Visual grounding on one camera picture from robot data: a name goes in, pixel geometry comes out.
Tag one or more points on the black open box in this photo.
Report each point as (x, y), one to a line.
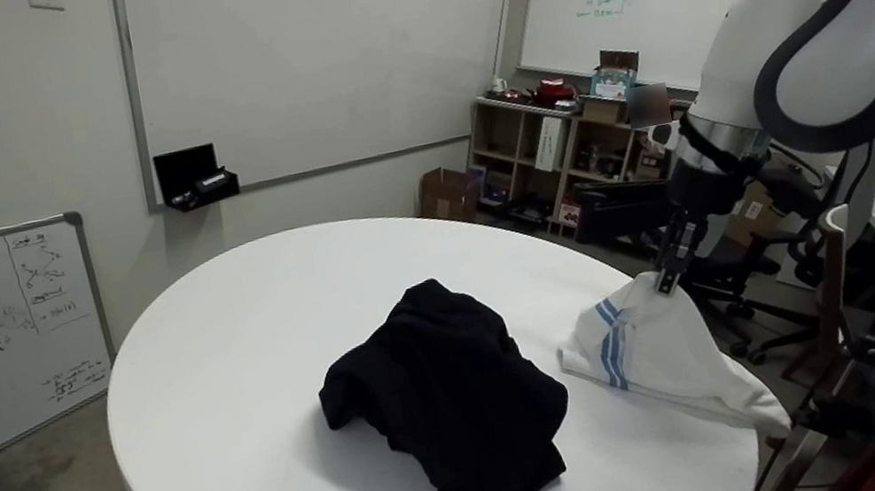
(190, 177)

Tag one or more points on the large wall whiteboard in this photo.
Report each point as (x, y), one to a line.
(313, 51)

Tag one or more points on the white towel with blue stripes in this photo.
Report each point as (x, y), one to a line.
(654, 351)

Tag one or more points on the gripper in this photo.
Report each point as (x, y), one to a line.
(707, 191)

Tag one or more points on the open cardboard box blue contents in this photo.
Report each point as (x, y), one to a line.
(613, 78)

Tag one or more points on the black t-shirt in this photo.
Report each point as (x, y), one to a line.
(452, 405)

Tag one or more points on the brown cardboard box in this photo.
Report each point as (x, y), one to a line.
(445, 195)

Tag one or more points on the wooden cubby shelf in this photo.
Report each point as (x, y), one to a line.
(522, 163)

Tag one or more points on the red round container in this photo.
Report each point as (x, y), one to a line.
(553, 92)

